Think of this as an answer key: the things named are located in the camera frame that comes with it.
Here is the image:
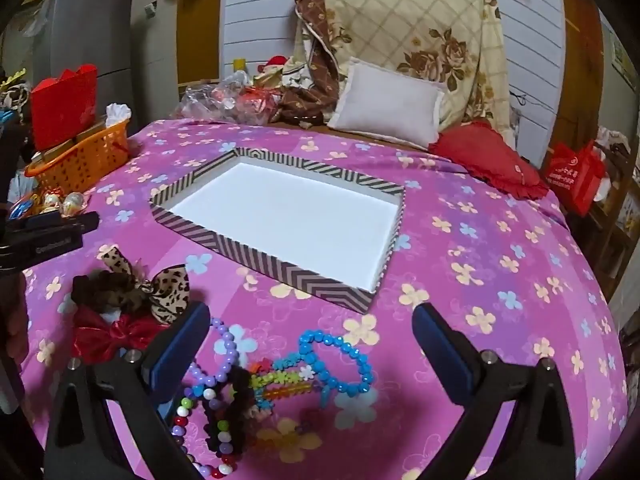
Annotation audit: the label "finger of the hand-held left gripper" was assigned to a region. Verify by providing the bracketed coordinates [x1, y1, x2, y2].
[0, 233, 85, 266]
[15, 211, 100, 237]

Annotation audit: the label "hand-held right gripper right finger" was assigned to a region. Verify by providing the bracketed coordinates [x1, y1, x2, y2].
[411, 304, 621, 480]

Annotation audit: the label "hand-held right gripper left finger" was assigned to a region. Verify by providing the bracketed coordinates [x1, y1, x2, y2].
[44, 301, 221, 480]

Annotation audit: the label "leopard print hair bow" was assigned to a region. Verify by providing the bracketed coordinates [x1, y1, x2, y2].
[97, 246, 192, 325]

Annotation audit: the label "red satin hair bow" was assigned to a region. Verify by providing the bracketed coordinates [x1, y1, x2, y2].
[72, 305, 166, 365]

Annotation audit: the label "black scrunchie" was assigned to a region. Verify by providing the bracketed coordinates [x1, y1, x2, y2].
[202, 366, 263, 461]

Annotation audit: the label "colourful flower bracelet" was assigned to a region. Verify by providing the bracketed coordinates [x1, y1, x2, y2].
[245, 352, 331, 406]

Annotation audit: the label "blue bead bracelet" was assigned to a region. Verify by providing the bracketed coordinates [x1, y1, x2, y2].
[298, 329, 376, 395]

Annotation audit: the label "striped cardboard box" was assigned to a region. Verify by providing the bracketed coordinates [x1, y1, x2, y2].
[148, 146, 407, 315]

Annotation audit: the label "text print wrapped egg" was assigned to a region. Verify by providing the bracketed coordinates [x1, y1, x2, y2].
[61, 191, 87, 218]

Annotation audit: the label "foil wrapped egg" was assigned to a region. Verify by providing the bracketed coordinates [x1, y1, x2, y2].
[40, 187, 66, 216]

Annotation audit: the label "red bowl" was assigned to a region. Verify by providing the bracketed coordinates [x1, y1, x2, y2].
[7, 195, 45, 222]

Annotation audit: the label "orange plastic basket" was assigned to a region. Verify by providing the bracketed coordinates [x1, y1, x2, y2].
[25, 119, 130, 196]

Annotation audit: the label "brown scrunchie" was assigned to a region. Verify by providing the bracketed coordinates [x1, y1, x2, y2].
[71, 270, 151, 318]

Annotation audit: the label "pink floral bedsheet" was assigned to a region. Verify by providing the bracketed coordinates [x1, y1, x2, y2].
[15, 119, 628, 480]

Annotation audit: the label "red paper bag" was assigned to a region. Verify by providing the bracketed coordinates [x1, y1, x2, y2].
[30, 64, 99, 151]

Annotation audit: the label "white crumpled tissue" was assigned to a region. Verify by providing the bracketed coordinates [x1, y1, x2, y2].
[105, 103, 132, 126]

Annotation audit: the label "grey refrigerator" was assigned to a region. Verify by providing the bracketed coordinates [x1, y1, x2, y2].
[32, 0, 182, 128]

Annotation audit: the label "clear plastic bag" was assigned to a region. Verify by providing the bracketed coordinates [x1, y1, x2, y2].
[179, 71, 251, 123]

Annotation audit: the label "red ruffled cushion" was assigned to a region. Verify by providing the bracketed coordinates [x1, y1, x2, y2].
[429, 120, 551, 201]

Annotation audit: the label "red shopping bag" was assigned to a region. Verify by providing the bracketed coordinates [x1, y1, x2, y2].
[542, 141, 608, 217]

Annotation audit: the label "wooden rack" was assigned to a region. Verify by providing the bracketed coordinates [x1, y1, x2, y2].
[590, 125, 640, 301]

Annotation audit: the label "red plastic packets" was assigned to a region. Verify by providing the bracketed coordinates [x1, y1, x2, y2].
[235, 87, 281, 123]

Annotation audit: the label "brown wooden door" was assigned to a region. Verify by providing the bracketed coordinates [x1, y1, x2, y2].
[175, 0, 226, 86]

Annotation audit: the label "white pillow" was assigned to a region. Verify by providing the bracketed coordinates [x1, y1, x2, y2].
[327, 57, 448, 151]

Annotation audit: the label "plush toy with red hat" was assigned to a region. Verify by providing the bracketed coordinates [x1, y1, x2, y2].
[255, 55, 301, 86]

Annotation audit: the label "brown floral quilt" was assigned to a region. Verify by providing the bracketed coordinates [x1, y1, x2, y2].
[274, 0, 351, 126]

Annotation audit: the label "brown wooden wardrobe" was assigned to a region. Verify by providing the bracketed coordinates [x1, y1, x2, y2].
[557, 0, 606, 171]

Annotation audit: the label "cream floral quilt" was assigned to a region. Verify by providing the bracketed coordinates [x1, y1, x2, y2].
[295, 0, 516, 146]

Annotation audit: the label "purple bead bracelet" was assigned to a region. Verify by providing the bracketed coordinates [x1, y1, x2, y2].
[187, 316, 241, 401]

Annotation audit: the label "multicolour round bead bracelet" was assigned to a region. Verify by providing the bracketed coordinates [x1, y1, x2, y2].
[170, 385, 238, 480]

